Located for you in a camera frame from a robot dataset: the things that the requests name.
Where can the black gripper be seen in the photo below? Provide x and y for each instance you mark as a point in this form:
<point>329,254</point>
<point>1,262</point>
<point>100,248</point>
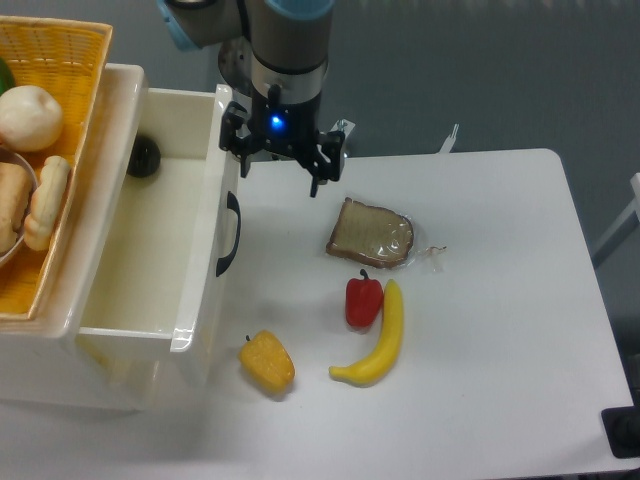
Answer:
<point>284,129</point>

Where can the white top drawer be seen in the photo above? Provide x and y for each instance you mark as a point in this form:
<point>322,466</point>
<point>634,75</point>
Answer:
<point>155,290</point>

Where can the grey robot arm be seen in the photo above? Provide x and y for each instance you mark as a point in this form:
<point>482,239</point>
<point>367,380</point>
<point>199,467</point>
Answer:
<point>287,62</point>

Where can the black round object in drawer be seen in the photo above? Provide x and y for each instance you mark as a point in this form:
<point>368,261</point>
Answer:
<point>145,157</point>

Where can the white drawer cabinet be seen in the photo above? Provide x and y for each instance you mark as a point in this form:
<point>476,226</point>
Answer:
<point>47,360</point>

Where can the wrapped bread slice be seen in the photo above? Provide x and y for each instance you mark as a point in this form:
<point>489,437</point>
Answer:
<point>377,237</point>

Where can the white clip behind table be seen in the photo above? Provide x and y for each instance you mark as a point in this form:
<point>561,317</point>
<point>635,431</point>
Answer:
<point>449,141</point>

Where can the red bell pepper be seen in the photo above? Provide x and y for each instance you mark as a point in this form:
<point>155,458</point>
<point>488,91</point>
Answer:
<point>363,300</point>

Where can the yellow bell pepper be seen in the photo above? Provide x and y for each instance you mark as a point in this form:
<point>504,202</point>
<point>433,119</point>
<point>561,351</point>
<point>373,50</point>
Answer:
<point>265,359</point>

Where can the beige braided bread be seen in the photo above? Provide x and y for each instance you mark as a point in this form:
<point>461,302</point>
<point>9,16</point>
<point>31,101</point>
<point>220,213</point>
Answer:
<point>46,203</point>

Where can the yellow woven basket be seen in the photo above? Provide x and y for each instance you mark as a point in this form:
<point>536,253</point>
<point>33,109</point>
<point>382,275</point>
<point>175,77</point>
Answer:
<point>67,59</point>

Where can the yellow banana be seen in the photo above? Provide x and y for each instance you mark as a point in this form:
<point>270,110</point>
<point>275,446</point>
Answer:
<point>378,363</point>

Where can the white round bun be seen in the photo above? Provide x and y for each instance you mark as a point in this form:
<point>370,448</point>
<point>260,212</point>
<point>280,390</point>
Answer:
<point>31,119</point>

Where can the tan bread loaf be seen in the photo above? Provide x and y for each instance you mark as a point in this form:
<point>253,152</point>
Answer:
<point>15,188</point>

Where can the green vegetable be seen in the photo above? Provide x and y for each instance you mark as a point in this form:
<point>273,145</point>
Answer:
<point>7,80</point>

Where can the black clamp at table edge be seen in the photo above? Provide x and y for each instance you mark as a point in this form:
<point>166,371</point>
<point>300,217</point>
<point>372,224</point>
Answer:
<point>622,430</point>

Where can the black drawer handle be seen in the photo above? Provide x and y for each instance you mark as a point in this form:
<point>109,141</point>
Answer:
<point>232,235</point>

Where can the white table leg frame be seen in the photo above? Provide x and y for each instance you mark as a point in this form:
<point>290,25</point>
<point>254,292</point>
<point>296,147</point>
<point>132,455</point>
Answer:
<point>626,222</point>

